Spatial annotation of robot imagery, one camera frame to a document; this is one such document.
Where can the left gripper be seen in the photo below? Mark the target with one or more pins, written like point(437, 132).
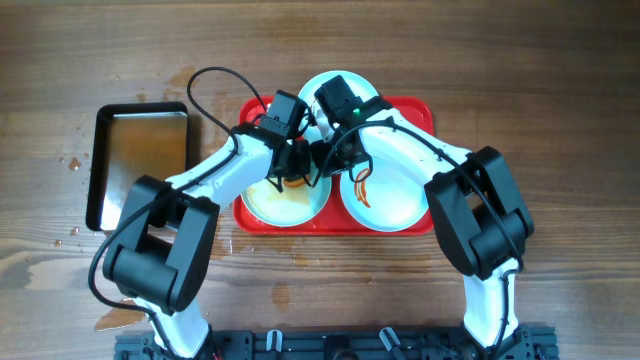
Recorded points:
point(304, 162)

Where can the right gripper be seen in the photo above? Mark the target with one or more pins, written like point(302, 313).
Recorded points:
point(334, 167)

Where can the orange green sponge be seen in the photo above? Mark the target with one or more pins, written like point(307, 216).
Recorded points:
point(294, 182)

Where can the light blue plate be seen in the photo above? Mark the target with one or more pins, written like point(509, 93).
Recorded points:
point(358, 85)
point(395, 200)
point(291, 207)

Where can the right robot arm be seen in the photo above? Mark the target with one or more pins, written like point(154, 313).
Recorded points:
point(480, 219)

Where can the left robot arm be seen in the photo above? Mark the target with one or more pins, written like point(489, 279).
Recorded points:
point(158, 255)

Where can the black water basin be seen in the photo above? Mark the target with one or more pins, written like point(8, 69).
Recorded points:
point(132, 140)

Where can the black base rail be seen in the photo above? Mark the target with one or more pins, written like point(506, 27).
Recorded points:
point(527, 342)

